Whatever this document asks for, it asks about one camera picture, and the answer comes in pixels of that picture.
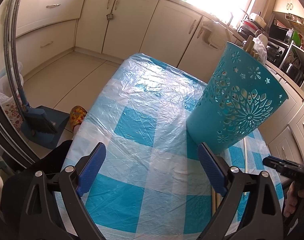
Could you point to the wooden chopstick on table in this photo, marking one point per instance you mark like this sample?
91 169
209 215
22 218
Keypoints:
215 201

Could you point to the person right hand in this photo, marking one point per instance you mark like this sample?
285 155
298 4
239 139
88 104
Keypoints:
292 200

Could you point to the yellow patterned slipper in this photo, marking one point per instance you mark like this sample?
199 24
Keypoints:
77 115

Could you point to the cream lower kitchen cabinets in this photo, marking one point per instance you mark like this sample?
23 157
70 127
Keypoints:
69 49

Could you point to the white floral plastic bag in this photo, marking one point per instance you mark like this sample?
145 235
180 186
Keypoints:
8 103

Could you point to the white chopstick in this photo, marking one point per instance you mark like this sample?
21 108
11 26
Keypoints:
245 154

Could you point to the black microwave oven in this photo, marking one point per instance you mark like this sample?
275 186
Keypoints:
280 38

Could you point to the blue white checkered tablecloth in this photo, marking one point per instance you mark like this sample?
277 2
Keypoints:
151 184

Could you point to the teal perforated plastic basket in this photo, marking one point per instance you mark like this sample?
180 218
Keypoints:
240 96

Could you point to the plastic bag on shelf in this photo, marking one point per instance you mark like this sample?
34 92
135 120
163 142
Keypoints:
260 45

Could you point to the blue dustpan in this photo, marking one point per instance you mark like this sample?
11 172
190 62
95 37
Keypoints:
44 126

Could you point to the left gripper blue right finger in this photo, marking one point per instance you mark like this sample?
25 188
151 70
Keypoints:
215 168

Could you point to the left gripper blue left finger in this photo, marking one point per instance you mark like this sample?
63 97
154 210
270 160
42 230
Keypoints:
88 167

